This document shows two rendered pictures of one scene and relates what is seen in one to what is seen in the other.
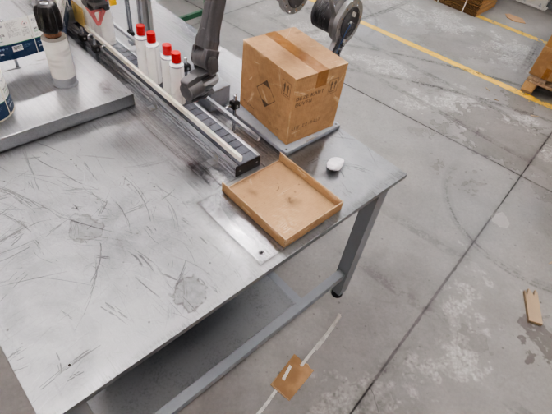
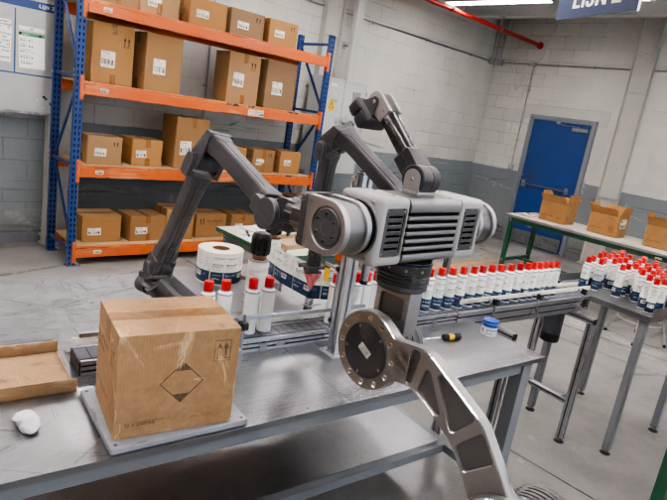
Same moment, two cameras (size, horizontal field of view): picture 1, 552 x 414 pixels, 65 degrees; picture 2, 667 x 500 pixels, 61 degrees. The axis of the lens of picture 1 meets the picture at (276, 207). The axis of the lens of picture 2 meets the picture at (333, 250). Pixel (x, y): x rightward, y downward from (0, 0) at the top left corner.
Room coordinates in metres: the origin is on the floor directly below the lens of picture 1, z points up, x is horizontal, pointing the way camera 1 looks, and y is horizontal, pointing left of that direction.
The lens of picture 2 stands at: (2.09, -1.25, 1.69)
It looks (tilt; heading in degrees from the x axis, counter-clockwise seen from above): 14 degrees down; 101
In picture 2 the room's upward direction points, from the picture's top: 9 degrees clockwise
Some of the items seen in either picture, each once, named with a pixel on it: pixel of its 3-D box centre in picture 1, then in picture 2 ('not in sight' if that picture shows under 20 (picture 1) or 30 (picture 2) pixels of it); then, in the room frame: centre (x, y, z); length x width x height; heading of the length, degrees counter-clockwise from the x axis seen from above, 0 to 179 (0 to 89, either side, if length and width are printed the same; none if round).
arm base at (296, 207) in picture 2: not in sight; (306, 214); (1.78, -0.02, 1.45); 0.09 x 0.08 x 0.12; 56
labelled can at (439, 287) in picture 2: not in sight; (438, 289); (2.12, 1.28, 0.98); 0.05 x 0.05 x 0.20
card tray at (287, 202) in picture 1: (282, 195); (8, 371); (1.00, -0.01, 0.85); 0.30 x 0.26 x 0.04; 49
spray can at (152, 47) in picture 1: (153, 58); (250, 306); (1.49, 0.55, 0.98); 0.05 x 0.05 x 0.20
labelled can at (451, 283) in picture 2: not in sight; (449, 288); (2.16, 1.34, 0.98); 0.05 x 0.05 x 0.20
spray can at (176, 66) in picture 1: (177, 78); (205, 310); (1.37, 0.43, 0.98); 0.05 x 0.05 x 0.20
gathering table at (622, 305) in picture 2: not in sight; (610, 355); (3.27, 2.46, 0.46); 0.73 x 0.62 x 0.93; 49
